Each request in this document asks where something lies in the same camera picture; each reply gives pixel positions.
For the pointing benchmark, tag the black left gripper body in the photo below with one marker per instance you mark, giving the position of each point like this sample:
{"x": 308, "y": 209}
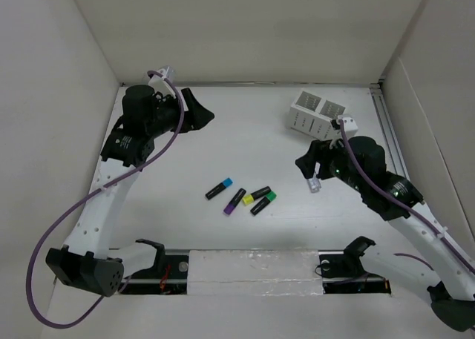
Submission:
{"x": 168, "y": 117}

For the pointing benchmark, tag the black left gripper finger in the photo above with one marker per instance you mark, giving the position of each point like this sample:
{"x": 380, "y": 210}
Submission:
{"x": 192, "y": 104}
{"x": 195, "y": 123}

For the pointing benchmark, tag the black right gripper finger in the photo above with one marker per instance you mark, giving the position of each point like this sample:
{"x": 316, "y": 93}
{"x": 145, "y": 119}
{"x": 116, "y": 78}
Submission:
{"x": 311, "y": 157}
{"x": 310, "y": 169}

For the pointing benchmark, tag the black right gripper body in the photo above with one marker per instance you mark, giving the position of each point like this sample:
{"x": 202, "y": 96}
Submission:
{"x": 334, "y": 162}

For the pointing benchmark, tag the clear blue cap marker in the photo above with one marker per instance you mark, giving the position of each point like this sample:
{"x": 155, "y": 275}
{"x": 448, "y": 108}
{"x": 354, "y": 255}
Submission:
{"x": 314, "y": 183}

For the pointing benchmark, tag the green cap black highlighter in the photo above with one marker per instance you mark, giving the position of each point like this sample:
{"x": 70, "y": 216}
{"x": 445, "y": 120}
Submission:
{"x": 264, "y": 202}

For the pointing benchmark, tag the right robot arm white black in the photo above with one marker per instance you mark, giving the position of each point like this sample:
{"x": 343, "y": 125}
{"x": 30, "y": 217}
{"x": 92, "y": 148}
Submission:
{"x": 444, "y": 279}

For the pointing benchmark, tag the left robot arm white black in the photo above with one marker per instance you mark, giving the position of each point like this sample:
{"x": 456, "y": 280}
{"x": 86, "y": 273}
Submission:
{"x": 86, "y": 261}

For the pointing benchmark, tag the white slotted pen holder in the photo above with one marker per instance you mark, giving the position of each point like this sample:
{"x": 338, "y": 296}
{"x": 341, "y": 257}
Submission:
{"x": 311, "y": 115}

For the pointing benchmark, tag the yellow cap black highlighter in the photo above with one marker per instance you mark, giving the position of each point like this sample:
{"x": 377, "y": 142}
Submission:
{"x": 250, "y": 198}

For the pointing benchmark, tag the blue cap black highlighter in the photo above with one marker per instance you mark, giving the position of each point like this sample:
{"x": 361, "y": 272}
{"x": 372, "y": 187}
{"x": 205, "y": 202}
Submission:
{"x": 222, "y": 186}

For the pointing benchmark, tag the purple cap black highlighter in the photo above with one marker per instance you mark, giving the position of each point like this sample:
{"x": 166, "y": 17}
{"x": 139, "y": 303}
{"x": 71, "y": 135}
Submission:
{"x": 233, "y": 203}

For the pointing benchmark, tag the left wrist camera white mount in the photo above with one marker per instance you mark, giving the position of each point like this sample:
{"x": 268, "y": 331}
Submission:
{"x": 161, "y": 79}

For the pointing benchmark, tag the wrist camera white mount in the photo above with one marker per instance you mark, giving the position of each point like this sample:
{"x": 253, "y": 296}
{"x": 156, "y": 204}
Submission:
{"x": 161, "y": 79}
{"x": 344, "y": 123}

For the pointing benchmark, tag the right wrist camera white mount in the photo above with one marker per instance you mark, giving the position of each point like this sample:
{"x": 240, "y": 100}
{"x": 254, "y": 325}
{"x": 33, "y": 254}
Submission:
{"x": 344, "y": 123}

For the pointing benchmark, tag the aluminium rail right side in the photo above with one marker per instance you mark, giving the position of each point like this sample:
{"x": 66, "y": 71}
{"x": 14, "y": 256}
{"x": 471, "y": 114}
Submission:
{"x": 395, "y": 152}

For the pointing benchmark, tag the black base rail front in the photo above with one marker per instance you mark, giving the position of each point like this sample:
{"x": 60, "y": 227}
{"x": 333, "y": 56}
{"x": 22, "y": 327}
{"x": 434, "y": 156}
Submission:
{"x": 170, "y": 277}

